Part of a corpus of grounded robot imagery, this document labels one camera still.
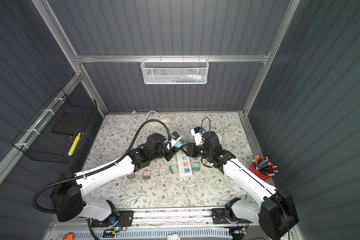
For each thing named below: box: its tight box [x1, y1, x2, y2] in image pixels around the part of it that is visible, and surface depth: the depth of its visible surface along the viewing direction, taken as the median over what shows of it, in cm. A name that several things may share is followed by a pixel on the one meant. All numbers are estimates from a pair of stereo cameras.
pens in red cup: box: [252, 155, 279, 176], surface depth 79 cm
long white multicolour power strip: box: [176, 150, 193, 177], surface depth 90 cm
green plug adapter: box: [169, 165, 179, 174], surface depth 90 cm
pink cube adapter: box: [142, 170, 151, 180], surface depth 88 cm
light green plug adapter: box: [192, 162, 200, 172], surface depth 91 cm
